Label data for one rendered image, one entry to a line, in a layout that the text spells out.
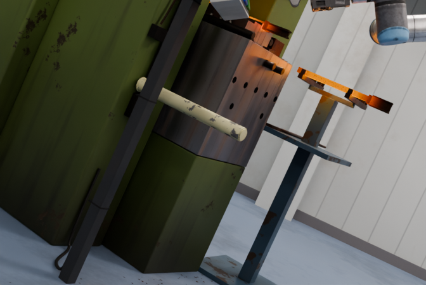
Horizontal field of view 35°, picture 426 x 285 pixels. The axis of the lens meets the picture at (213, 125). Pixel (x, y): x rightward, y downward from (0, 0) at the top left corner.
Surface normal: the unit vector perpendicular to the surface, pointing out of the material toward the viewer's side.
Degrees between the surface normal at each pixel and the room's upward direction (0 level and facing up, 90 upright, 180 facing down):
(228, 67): 90
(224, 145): 90
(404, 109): 90
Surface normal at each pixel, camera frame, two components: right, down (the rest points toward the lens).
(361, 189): -0.11, 0.02
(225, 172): 0.76, 0.38
